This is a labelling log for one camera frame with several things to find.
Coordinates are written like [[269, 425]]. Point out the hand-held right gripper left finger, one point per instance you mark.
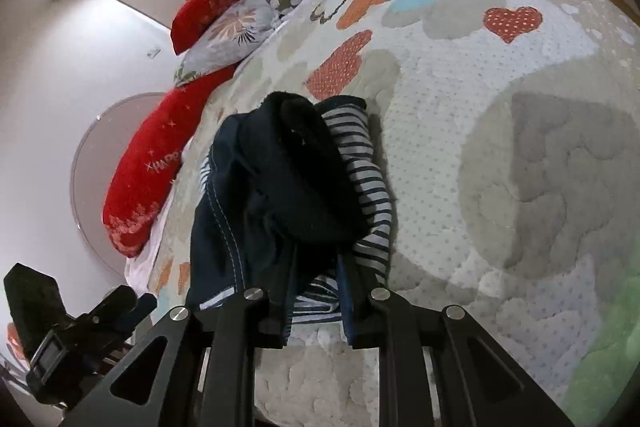
[[235, 332]]

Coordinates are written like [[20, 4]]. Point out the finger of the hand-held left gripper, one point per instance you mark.
[[142, 309], [117, 304]]

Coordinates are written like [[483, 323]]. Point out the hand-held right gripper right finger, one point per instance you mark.
[[356, 317]]

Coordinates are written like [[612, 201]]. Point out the dark navy striped pants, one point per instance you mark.
[[300, 167]]

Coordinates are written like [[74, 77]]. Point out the white bed sheet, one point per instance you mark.
[[145, 267]]

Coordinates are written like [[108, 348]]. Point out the long red pillow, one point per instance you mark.
[[145, 167]]

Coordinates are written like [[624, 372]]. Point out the round grey headboard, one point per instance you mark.
[[95, 157]]

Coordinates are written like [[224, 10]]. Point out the heart patterned quilt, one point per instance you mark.
[[475, 82]]

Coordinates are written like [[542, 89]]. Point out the grey leaf print pillow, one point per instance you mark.
[[235, 27]]

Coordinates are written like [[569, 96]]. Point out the red floral pillow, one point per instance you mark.
[[210, 2]]

